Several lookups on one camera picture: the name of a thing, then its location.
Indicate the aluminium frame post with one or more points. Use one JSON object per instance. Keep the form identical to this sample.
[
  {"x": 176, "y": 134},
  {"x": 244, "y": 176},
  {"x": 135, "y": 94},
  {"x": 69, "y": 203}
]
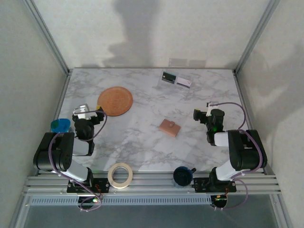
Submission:
[
  {"x": 257, "y": 35},
  {"x": 47, "y": 35}
]

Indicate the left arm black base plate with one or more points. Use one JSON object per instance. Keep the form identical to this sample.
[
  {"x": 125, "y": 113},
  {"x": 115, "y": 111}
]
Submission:
[{"x": 102, "y": 184}]

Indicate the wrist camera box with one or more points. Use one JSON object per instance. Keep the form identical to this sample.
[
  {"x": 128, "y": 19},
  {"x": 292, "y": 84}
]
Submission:
[
  {"x": 211, "y": 107},
  {"x": 82, "y": 111}
]

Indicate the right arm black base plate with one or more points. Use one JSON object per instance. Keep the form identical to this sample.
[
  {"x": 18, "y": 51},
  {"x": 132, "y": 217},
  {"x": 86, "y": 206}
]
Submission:
[{"x": 200, "y": 185}]

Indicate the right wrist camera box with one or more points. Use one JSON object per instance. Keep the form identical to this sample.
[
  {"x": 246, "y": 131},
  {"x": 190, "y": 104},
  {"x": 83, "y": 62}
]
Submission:
[{"x": 211, "y": 107}]

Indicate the round cork mat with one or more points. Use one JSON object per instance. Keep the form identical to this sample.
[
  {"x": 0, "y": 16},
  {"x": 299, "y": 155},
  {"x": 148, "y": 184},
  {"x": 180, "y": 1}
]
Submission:
[{"x": 115, "y": 101}]

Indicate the white pink credit card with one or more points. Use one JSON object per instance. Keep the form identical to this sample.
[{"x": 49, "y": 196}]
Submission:
[{"x": 183, "y": 82}]

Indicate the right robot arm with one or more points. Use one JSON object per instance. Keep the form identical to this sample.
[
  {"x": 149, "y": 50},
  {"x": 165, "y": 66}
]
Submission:
[{"x": 247, "y": 152}]

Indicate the aluminium side rail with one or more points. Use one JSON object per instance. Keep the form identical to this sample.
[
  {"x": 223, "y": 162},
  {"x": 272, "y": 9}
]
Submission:
[
  {"x": 61, "y": 99},
  {"x": 242, "y": 95}
]

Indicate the cards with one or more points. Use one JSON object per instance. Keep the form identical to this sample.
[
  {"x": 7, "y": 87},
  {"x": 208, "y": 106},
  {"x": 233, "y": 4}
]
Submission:
[{"x": 174, "y": 88}]

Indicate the black controller board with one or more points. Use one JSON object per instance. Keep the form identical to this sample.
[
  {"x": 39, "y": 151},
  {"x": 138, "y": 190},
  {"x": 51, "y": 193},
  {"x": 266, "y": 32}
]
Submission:
[
  {"x": 91, "y": 200},
  {"x": 219, "y": 200}
]

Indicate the aluminium frame rail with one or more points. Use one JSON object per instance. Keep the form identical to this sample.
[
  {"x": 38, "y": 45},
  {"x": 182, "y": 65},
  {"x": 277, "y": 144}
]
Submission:
[{"x": 152, "y": 184}]

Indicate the dark blue mug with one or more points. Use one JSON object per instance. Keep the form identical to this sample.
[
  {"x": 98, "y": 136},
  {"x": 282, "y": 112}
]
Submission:
[{"x": 182, "y": 177}]

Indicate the beige masking tape roll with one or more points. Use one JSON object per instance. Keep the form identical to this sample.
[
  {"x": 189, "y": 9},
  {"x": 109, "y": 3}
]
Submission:
[{"x": 111, "y": 180}]

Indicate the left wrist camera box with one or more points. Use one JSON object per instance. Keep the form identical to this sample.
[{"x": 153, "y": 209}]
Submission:
[{"x": 82, "y": 111}]

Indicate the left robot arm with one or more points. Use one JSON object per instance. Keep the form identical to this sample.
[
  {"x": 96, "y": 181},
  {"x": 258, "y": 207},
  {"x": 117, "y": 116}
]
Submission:
[{"x": 59, "y": 152}]

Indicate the blue green plastic cup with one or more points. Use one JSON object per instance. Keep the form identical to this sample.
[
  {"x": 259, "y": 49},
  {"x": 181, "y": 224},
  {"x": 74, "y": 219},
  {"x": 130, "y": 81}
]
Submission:
[{"x": 60, "y": 125}]

